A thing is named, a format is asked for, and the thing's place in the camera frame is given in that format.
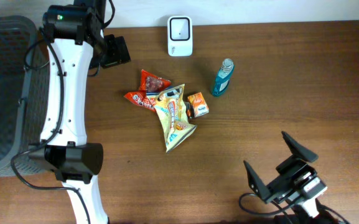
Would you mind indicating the orange small snack box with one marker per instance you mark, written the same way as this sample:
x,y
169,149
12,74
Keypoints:
x,y
197,105

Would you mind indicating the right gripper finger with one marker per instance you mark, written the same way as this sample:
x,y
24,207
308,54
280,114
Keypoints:
x,y
256,184
299,150

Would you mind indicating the yellow snack bag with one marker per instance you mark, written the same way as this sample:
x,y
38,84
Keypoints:
x,y
172,113

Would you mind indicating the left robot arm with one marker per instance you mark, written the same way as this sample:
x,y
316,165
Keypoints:
x,y
75,43

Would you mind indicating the grey plastic mesh basket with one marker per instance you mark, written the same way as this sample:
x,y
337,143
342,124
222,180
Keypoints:
x,y
24,85

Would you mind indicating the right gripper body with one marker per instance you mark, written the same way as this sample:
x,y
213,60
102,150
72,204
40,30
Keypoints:
x,y
284,177

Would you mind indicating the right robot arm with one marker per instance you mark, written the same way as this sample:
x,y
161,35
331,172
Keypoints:
x,y
297,211

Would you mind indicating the dark red snack packet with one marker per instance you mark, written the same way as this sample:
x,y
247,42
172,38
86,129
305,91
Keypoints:
x,y
151,83

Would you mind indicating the blue mouthwash bottle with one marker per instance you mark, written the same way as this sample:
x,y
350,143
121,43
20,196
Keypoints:
x,y
223,77

